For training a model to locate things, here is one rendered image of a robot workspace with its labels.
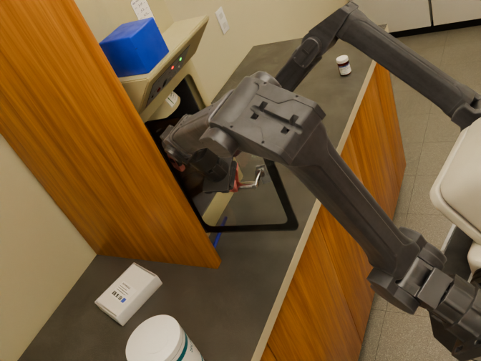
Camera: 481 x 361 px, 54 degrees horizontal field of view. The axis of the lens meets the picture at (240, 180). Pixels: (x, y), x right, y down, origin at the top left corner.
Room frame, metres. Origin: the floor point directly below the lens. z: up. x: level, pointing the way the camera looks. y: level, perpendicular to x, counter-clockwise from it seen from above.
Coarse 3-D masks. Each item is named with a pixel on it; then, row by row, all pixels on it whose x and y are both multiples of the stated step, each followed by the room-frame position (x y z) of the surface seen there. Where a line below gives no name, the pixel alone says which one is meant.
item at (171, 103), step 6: (168, 96) 1.26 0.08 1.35; (174, 96) 1.28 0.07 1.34; (162, 102) 1.24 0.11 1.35; (168, 102) 1.24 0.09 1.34; (174, 102) 1.25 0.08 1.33; (162, 108) 1.23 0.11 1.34; (168, 108) 1.23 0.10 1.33; (174, 108) 1.24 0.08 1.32; (156, 114) 1.22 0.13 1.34; (162, 114) 1.22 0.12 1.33; (168, 114) 1.22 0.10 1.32
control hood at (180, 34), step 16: (208, 16) 1.27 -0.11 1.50; (176, 32) 1.24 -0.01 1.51; (192, 32) 1.19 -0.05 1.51; (176, 48) 1.13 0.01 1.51; (192, 48) 1.25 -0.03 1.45; (160, 64) 1.07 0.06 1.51; (128, 80) 1.06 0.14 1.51; (144, 80) 1.03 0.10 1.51; (128, 96) 1.07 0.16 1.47; (144, 96) 1.05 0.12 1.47
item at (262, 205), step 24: (168, 120) 1.04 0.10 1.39; (192, 168) 1.04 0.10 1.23; (240, 168) 0.97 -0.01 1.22; (264, 168) 0.94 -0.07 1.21; (192, 192) 1.07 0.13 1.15; (216, 192) 1.03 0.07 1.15; (240, 192) 0.99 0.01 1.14; (264, 192) 0.95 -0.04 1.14; (216, 216) 1.05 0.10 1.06; (240, 216) 1.01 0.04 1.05; (264, 216) 0.97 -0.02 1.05; (288, 216) 0.93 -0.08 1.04
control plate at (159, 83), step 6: (186, 48) 1.19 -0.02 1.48; (180, 54) 1.17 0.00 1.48; (180, 60) 1.20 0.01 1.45; (174, 66) 1.16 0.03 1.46; (180, 66) 1.23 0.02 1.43; (168, 72) 1.14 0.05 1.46; (162, 78) 1.11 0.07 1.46; (168, 78) 1.17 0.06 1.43; (156, 84) 1.08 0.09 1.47; (162, 84) 1.14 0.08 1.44; (156, 90) 1.11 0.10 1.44; (150, 96) 1.09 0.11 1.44
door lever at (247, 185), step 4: (256, 172) 0.95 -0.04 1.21; (260, 172) 0.94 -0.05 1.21; (256, 176) 0.93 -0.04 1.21; (260, 176) 0.93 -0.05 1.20; (256, 180) 0.91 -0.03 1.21; (240, 184) 0.93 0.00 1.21; (244, 184) 0.92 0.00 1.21; (248, 184) 0.91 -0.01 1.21; (252, 184) 0.91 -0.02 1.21; (256, 184) 0.90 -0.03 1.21; (240, 188) 0.93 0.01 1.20; (244, 188) 0.92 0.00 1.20; (248, 188) 0.92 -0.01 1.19; (252, 188) 0.91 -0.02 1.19
